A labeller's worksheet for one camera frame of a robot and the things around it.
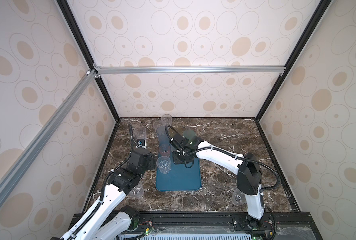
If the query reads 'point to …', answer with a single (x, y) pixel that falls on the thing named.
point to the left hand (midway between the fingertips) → (152, 154)
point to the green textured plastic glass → (189, 134)
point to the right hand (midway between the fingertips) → (176, 161)
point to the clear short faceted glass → (157, 124)
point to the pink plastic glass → (164, 150)
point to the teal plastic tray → (180, 178)
